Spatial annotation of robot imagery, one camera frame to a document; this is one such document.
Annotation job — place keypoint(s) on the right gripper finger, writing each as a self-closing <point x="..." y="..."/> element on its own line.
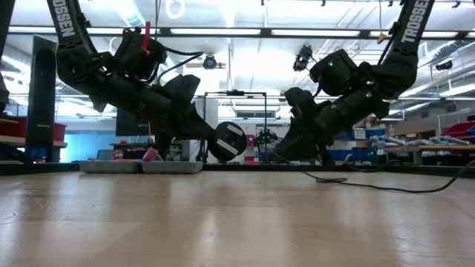
<point x="327" y="155"/>
<point x="300" y="146"/>

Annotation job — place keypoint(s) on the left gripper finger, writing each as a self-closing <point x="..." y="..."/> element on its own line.
<point x="194" y="135"/>
<point x="198" y="120"/>

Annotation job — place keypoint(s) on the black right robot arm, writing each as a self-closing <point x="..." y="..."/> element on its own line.
<point x="401" y="66"/>

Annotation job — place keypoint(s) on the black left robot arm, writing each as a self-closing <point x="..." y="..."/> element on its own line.
<point x="74" y="63"/>

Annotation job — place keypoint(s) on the black monitor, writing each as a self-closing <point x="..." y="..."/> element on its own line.
<point x="126" y="126"/>

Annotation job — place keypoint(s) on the blue storage bins with labels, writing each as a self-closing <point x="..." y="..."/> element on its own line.
<point x="365" y="133"/>

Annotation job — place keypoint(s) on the small red drawers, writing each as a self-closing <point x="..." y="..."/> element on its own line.
<point x="250" y="142"/>

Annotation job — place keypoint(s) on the small red clip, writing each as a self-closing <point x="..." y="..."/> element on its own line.
<point x="146" y="37"/>

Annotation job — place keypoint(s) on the grey plastic tool case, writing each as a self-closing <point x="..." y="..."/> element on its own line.
<point x="111" y="167"/>

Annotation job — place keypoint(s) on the yellow hanging tag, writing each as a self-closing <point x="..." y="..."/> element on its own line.
<point x="381" y="37"/>

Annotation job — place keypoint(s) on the cluttered wooden workbench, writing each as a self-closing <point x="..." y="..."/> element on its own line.
<point x="426" y="149"/>

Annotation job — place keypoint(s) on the black ceiling fixture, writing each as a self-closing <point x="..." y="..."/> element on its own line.
<point x="443" y="65"/>

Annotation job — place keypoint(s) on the red plastic bin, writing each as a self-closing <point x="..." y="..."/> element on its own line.
<point x="458" y="130"/>

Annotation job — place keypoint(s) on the red storage bins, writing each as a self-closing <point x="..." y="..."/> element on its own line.
<point x="11" y="128"/>

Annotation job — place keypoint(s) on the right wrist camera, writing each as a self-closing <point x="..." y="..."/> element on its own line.
<point x="334" y="72"/>

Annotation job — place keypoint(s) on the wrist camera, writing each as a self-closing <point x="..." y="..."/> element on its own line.
<point x="334" y="72"/>
<point x="139" y="55"/>

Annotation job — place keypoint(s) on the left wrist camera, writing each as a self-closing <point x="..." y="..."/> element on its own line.
<point x="139" y="55"/>

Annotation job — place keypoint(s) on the hanging black camera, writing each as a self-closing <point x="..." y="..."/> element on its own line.
<point x="302" y="59"/>
<point x="209" y="62"/>

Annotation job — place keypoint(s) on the black aluminium table frame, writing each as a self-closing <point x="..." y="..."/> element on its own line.
<point x="42" y="111"/>

